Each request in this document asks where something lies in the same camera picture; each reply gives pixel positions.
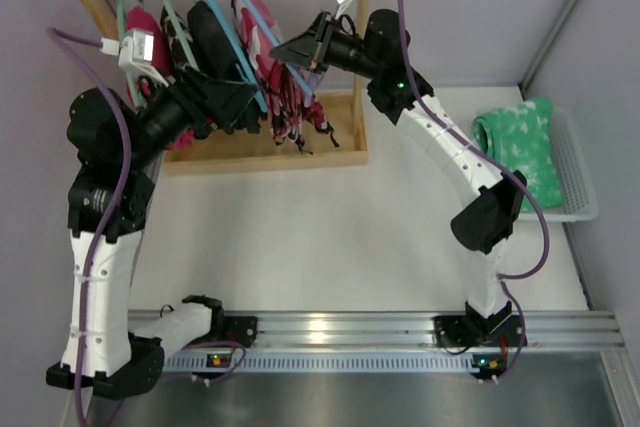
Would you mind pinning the white plastic basket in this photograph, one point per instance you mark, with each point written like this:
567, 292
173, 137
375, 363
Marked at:
580, 202

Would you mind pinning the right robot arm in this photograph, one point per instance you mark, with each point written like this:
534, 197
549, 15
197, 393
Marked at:
490, 199

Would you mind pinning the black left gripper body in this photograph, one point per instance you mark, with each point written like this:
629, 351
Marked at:
197, 98

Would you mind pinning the aluminium mounting rail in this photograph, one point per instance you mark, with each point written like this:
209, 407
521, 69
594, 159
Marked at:
571, 331

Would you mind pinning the pale green hanger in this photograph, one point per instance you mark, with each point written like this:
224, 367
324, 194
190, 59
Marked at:
178, 37

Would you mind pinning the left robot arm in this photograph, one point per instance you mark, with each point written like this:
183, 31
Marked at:
107, 213

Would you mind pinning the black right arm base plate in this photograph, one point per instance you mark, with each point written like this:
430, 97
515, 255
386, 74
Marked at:
455, 333

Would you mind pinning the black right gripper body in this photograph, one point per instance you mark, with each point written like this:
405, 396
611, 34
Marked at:
319, 40

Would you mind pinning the pink floral trousers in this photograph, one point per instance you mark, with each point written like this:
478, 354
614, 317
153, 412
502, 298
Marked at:
286, 112

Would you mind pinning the green white towel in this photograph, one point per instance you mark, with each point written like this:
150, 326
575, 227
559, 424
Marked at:
519, 137

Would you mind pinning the white slotted cable duct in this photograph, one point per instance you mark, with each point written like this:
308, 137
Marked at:
349, 362

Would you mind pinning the black trousers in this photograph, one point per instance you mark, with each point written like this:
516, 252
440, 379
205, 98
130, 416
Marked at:
214, 51

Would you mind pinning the black white patterned garment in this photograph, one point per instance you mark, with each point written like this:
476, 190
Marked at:
192, 46

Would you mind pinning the magenta garment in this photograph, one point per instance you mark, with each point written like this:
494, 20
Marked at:
140, 19

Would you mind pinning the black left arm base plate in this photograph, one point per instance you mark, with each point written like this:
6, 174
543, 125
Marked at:
242, 329

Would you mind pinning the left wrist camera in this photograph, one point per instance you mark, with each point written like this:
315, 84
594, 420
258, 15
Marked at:
136, 55

